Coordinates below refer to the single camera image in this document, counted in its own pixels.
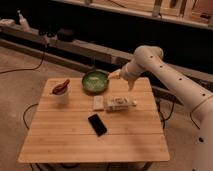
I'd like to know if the black smartphone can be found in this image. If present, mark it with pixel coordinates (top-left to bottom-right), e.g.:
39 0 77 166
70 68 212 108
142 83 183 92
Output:
88 114 107 136

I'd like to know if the brown object in cup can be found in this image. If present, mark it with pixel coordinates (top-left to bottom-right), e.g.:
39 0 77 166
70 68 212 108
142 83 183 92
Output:
52 79 70 94

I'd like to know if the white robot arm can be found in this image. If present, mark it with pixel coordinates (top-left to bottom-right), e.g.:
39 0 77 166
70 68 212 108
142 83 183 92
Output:
109 45 213 171

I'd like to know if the green ceramic bowl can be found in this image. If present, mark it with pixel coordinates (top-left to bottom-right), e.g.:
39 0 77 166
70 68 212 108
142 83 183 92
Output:
82 71 109 94

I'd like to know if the white spray bottle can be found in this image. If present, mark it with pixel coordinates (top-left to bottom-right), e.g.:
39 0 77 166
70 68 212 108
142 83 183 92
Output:
17 10 30 31

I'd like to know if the white printed package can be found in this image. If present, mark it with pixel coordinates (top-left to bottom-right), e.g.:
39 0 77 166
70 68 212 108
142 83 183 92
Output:
105 97 137 112

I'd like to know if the white cup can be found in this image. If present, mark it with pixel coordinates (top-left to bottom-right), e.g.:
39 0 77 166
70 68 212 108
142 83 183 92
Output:
52 88 69 105

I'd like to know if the black round device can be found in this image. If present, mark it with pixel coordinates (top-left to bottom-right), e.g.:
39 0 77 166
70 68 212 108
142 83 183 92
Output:
57 29 75 42

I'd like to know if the black cable right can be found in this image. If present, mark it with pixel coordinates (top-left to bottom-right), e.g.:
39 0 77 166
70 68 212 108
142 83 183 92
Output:
156 98 201 131

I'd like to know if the wooden table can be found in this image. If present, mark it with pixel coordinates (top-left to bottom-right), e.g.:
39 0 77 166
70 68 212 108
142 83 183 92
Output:
18 78 170 163

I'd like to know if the black floor cable left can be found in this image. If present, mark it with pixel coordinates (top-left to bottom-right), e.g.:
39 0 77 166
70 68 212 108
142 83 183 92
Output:
0 44 48 75

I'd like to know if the white box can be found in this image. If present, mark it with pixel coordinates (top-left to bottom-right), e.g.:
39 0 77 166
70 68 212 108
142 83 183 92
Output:
93 96 104 111

